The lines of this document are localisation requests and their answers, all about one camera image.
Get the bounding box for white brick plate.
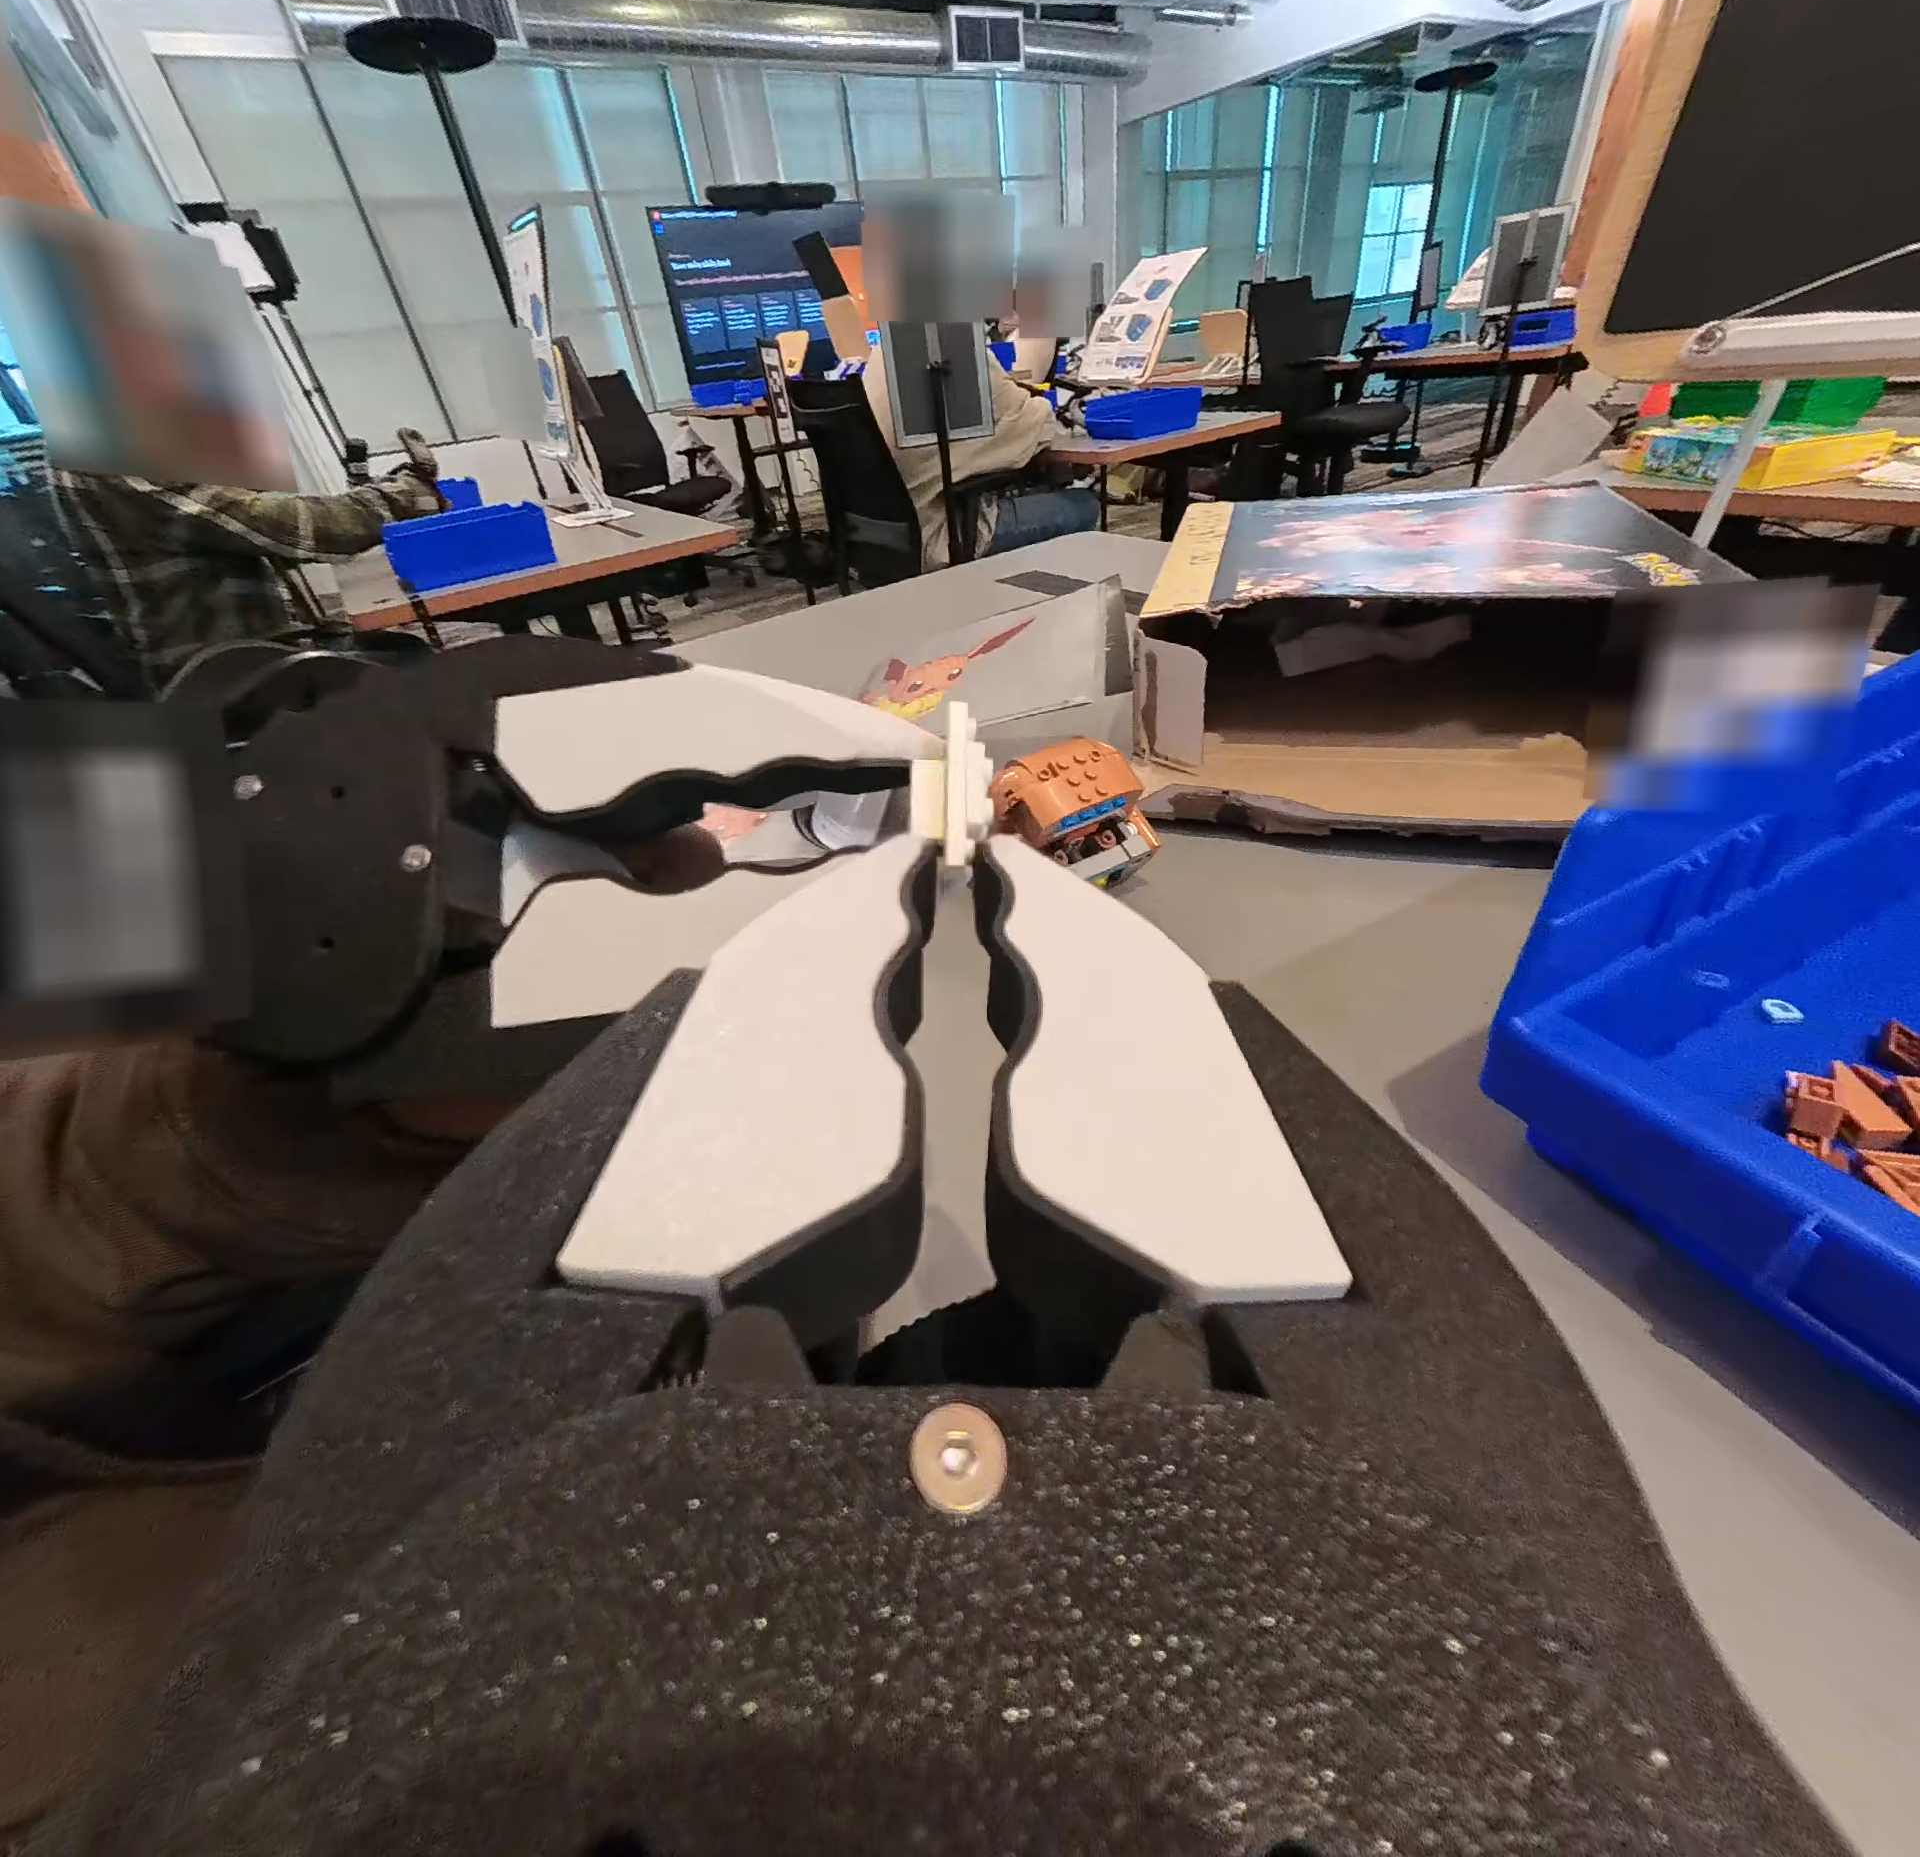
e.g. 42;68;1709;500
918;700;1014;874

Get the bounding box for black office chair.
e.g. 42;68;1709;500
565;367;739;524

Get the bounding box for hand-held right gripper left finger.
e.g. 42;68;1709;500
562;832;938;1350

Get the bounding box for printed paper sheet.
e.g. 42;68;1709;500
1074;247;1213;389

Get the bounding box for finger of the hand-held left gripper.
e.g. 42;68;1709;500
486;792;902;1030
491;664;943;844

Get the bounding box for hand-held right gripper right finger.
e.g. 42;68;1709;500
971;832;1356;1350

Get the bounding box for white screen stand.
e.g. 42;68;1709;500
1674;305;1920;555

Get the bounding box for instruction booklet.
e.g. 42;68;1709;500
864;576;1149;773

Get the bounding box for stack of blue bins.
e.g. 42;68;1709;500
379;499;565;599

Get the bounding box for wood-framed black screen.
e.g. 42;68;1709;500
1561;0;1920;389

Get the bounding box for lit background screen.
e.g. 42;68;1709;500
643;198;879;394

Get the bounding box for silver ceiling duct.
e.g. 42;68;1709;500
121;0;1159;82

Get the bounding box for blue plastic bin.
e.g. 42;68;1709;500
1480;652;1920;1506

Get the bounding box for pile of brown bricks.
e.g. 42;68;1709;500
1764;1012;1920;1220

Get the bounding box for small blue bin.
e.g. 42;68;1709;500
1074;384;1209;446

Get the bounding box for wooden background table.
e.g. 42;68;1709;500
317;492;759;645

